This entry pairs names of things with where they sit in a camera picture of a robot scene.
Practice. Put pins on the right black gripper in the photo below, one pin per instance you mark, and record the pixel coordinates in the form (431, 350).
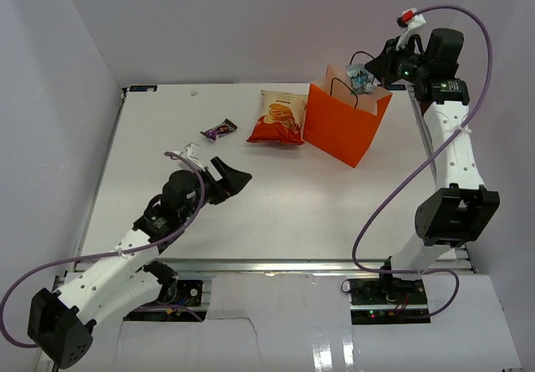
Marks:
(384, 66)

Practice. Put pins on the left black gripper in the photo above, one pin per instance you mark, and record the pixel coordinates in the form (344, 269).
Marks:
(233, 180)

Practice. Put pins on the silver candy wrapper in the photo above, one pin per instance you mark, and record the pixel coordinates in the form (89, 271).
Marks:
(362, 81)

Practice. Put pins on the purple M&M's packet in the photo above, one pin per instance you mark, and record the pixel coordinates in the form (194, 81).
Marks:
(226, 127)

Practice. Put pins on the orange chips bag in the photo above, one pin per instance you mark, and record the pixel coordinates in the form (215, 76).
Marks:
(281, 119)

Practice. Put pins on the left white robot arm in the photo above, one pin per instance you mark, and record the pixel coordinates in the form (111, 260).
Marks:
(61, 322)

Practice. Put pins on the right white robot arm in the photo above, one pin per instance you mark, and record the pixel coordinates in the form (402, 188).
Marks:
(461, 206)

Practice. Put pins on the orange paper bag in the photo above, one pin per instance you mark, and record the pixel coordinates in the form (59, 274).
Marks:
(339, 121)

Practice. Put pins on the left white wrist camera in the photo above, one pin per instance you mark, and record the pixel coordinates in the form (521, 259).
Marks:
(189, 156)

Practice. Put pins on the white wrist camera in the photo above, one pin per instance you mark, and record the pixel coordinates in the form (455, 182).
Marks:
(189, 156)
(410, 22)

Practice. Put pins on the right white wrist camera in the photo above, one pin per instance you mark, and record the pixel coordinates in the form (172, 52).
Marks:
(410, 22)

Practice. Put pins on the aluminium table frame rail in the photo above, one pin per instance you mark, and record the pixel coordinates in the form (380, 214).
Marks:
(265, 266)

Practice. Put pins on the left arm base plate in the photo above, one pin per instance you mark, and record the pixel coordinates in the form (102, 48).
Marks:
(179, 302)

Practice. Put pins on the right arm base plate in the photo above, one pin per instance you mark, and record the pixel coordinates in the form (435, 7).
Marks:
(370, 304)

